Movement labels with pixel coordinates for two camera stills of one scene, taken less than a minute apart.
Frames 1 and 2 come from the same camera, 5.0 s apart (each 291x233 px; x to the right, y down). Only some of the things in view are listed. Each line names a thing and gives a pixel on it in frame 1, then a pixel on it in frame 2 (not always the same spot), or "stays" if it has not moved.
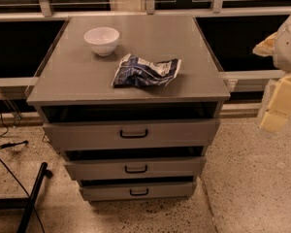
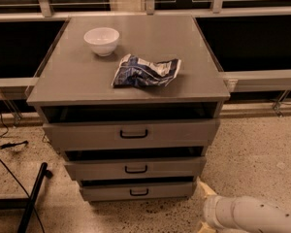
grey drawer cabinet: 130,101 stays
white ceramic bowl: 102,40 stays
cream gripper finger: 266,48 → 204,228
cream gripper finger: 284,103 → 207,189
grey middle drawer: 135,167 stays
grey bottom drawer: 138,191 stays
